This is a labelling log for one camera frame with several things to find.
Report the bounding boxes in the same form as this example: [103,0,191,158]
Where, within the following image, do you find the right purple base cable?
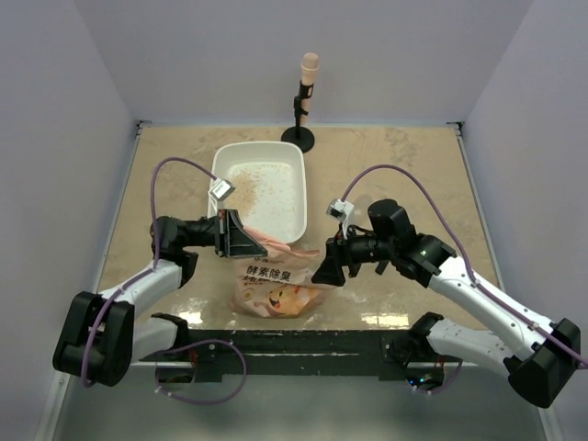
[411,356,468,396]

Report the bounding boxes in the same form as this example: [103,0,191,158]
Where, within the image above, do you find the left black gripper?
[182,209,267,257]

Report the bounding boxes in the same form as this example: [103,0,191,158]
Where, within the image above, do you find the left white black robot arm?
[52,209,267,387]

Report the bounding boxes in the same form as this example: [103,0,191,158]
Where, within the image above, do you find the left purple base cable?
[154,339,249,407]

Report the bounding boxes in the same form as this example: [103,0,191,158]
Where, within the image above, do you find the black stand with beige handle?
[281,52,319,153]

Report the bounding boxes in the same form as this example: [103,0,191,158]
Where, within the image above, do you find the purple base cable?
[154,339,249,407]
[411,356,468,396]

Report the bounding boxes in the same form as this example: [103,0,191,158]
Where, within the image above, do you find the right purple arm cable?
[343,164,588,371]

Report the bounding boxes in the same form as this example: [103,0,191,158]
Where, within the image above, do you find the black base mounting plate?
[146,330,457,382]

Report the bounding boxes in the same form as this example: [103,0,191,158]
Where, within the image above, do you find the white plastic litter box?
[212,141,308,243]

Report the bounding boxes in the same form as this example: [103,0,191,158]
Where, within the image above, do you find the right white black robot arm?
[312,199,583,409]

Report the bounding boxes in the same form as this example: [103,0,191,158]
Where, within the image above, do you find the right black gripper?
[311,220,396,286]

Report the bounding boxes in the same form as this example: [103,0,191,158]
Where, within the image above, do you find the pink cat litter bag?
[229,227,334,318]

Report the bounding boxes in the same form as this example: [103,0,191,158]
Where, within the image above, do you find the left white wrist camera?
[208,178,235,202]

